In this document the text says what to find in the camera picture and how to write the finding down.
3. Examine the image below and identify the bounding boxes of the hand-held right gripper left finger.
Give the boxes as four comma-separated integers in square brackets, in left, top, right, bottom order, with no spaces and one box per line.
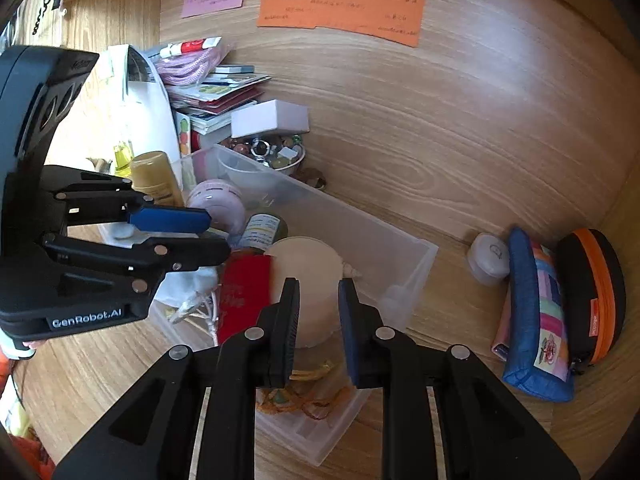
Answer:
[50,277,301,480]

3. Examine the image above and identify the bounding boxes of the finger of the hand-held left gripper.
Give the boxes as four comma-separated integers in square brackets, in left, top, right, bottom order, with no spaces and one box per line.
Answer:
[42,232,232,295]
[42,162,212,235]

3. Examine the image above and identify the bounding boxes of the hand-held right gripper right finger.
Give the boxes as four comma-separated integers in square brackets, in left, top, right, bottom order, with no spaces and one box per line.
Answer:
[337,277,583,480]

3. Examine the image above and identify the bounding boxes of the cream lotion bottle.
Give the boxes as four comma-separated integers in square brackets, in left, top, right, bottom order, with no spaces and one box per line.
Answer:
[129,151,185,207]

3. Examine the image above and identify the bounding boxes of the dark green spray bottle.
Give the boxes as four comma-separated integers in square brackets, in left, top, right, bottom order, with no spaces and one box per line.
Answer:
[239,212,289,252]

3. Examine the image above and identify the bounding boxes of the clear plastic storage box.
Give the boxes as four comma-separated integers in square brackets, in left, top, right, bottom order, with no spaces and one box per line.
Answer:
[97,144,440,467]

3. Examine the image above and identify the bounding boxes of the white cloth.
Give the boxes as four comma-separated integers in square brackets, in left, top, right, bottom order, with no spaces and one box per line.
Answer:
[157,265,221,321]

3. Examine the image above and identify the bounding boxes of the pink round jar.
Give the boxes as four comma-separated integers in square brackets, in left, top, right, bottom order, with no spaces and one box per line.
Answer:
[186,179,247,233]

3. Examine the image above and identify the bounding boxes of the red packet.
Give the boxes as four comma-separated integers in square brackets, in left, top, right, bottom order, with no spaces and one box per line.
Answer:
[217,255,277,346]

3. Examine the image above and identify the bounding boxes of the beige round container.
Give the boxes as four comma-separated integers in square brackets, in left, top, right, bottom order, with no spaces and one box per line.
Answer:
[262,236,351,348]

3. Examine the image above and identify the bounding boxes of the yellow tassel charm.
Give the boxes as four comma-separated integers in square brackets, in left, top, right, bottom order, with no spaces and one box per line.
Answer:
[256,357,353,423]

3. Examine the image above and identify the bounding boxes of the yellow liquid bottle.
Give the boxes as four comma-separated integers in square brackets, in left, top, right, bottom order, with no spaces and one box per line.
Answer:
[112,140,135,171]

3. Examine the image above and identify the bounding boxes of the white curved board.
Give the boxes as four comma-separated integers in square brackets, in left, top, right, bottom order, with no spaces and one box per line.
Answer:
[107,45,183,171]

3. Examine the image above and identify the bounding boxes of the white bowl of beads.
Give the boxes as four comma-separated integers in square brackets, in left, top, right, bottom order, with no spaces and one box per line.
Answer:
[217,132,306,196]

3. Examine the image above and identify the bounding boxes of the white paper sheet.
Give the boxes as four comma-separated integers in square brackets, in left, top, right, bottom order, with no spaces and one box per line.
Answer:
[97,47,132,103]

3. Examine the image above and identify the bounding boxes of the stack of books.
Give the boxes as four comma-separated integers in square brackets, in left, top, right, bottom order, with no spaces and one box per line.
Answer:
[167,65,273,156]

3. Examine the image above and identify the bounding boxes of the small white box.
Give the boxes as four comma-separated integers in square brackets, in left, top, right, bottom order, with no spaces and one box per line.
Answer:
[231,100,310,139]

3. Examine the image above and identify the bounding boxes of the white round jar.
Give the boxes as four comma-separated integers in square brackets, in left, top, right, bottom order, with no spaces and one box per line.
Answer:
[466,232,511,286]

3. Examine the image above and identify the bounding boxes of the red white tube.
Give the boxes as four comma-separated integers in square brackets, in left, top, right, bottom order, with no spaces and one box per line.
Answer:
[160,36,223,59]

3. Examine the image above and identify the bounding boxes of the blue patchwork pouch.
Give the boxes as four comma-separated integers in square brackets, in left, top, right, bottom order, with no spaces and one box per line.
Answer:
[491,227,576,403]

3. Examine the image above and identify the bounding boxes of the black orange zip case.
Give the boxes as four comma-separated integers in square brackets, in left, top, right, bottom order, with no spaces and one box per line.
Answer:
[556,228,627,376]

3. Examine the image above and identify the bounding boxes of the orange sticky note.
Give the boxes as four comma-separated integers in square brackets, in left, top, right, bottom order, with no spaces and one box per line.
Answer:
[257,0,426,48]

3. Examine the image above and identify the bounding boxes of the purple coiled cord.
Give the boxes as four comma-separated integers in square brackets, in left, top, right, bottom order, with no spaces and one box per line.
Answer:
[152,45,233,86]

